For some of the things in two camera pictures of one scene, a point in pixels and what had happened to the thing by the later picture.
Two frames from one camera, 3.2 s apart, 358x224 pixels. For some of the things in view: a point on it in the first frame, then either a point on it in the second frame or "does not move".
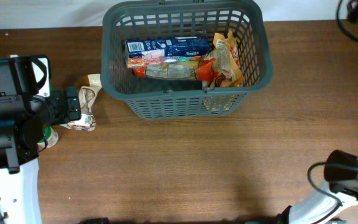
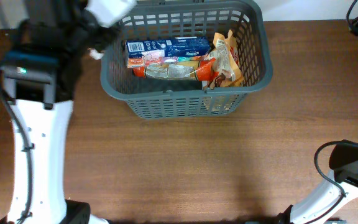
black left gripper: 59,104 -> 107,38
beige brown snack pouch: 87,121 -> 95,55
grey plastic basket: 156,99 does not move
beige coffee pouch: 229,71 does not move
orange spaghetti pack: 204,70 does not move
